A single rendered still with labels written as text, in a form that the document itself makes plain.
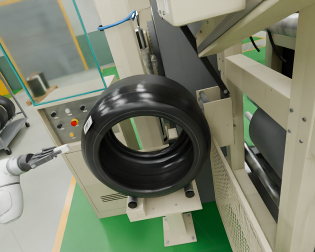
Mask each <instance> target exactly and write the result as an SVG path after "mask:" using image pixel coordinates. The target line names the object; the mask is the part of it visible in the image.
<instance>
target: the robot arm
mask: <svg viewBox="0 0 315 252"><path fill-rule="evenodd" d="M70 150H71V148H70V147H69V145H68V144H65V145H62V146H60V147H56V146H52V147H48V148H42V149H41V152H37V153H35V154H33V153H27V154H20V155H18V156H15V157H12V158H6V159H2V160H0V223H1V224H4V225H7V224H9V223H12V222H14V221H16V220H18V219H19V218H20V217H21V215H22V214H23V210H24V198H23V192H22V188H21V185H20V175H21V174H24V173H27V172H29V171H30V170H31V169H35V168H36V167H38V166H40V165H42V164H44V163H46V162H48V161H50V160H52V159H54V157H55V158H57V157H58V156H57V155H59V154H62V153H65V152H68V151H70Z"/></svg>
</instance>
